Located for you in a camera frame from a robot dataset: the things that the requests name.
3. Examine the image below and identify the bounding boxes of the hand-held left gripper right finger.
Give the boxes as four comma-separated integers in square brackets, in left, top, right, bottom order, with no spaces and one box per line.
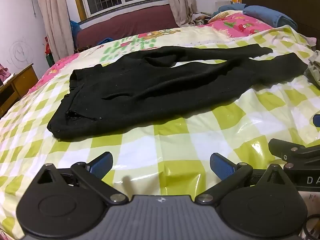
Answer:
[195,152,292,204]

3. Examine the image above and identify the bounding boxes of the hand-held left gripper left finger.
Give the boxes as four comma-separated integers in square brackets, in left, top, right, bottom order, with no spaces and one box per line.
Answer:
[34,151,129,204]

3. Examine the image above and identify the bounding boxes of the black pants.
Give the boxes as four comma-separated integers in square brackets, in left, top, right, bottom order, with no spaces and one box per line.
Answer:
[47,44,308,140]

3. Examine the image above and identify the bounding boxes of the grey crumpled cloth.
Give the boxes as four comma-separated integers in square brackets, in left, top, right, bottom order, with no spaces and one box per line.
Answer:
[304,50,320,90]

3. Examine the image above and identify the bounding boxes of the wooden desk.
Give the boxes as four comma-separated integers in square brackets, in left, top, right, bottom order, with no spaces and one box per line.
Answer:
[0,64,39,118]

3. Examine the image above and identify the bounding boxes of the blue pillow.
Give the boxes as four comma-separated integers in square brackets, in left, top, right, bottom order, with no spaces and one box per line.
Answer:
[242,5,298,31]

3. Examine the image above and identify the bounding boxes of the red and green bag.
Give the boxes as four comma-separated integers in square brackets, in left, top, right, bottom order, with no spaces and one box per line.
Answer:
[44,36,55,67]

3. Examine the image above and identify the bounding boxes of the blue plastic bag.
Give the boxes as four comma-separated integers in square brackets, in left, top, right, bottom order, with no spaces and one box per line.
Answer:
[69,20,82,41]

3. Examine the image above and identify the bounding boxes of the blue folded cloth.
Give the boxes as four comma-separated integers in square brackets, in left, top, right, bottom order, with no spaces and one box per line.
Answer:
[212,4,247,17]

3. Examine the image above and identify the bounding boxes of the bedside clutter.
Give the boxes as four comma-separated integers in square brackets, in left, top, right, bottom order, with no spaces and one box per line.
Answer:
[192,12,213,27]

